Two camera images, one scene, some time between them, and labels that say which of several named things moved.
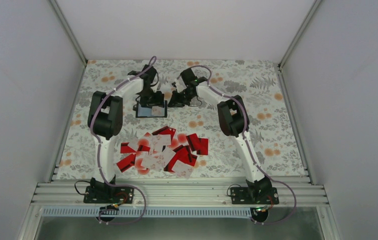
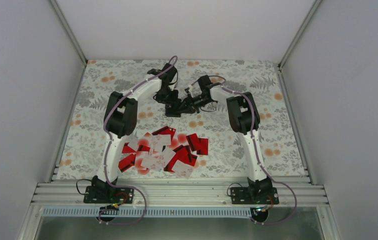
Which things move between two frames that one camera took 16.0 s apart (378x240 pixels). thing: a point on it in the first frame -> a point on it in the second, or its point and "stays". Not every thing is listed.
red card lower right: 183,154 stays
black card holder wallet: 135,108 -> 171,111
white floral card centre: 158,141 stays
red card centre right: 193,141 stays
